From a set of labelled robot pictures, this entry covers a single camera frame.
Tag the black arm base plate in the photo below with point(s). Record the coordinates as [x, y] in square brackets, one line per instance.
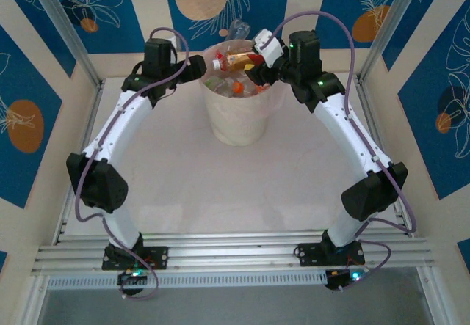
[308, 254]
[158, 257]

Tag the white round waste bin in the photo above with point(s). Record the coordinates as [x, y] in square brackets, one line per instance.
[235, 119]

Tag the aluminium cross rail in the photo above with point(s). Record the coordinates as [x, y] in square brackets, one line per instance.
[227, 251]

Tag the orange label plastic bottle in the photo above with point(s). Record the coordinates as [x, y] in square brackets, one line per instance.
[262, 88]

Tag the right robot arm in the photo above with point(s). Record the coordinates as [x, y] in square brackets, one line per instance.
[349, 130]

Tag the aluminium lower frame bar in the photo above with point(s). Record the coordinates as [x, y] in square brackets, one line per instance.
[35, 299]
[435, 299]

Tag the aluminium corner post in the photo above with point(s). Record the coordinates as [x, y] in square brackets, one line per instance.
[391, 28]
[67, 28]

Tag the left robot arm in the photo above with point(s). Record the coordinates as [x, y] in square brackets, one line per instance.
[117, 127]

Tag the black controller board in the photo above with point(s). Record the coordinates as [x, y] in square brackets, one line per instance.
[341, 279]
[132, 279]

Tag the aluminium side rail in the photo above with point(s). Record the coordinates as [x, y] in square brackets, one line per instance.
[371, 112]
[93, 99]

